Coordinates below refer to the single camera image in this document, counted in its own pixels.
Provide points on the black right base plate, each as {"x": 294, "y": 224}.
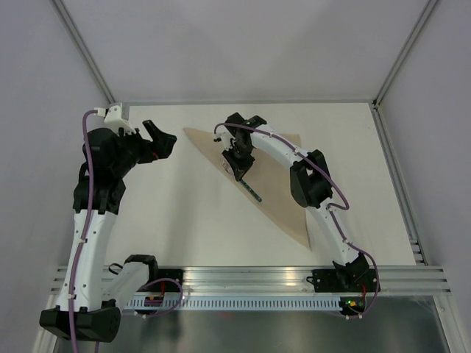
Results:
{"x": 324, "y": 281}

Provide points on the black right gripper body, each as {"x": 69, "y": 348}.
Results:
{"x": 240, "y": 157}

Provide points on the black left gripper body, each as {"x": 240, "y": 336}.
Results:
{"x": 141, "y": 152}

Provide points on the left aluminium frame post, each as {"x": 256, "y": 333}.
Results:
{"x": 84, "y": 52}

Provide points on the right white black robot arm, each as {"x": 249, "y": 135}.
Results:
{"x": 310, "y": 185}

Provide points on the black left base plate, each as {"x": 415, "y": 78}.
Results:
{"x": 170, "y": 276}

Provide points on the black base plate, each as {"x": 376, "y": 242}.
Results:
{"x": 324, "y": 281}
{"x": 170, "y": 276}

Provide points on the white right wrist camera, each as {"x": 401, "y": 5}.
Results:
{"x": 225, "y": 138}

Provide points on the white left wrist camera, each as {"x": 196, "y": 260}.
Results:
{"x": 116, "y": 119}

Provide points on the right aluminium side rail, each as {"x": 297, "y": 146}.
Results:
{"x": 398, "y": 185}

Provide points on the white slotted cable duct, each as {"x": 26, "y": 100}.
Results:
{"x": 236, "y": 303}

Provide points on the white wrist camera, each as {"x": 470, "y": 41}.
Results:
{"x": 116, "y": 119}
{"x": 225, "y": 138}

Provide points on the aluminium frame post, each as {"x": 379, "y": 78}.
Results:
{"x": 84, "y": 52}
{"x": 413, "y": 36}

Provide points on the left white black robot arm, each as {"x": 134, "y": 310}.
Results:
{"x": 85, "y": 309}

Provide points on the fork with green patterned handle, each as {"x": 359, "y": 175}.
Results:
{"x": 252, "y": 191}

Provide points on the aluminium front mounting rail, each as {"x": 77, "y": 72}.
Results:
{"x": 409, "y": 280}

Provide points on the beige cloth napkin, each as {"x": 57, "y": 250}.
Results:
{"x": 269, "y": 181}

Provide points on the right aluminium frame post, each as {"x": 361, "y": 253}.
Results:
{"x": 413, "y": 36}

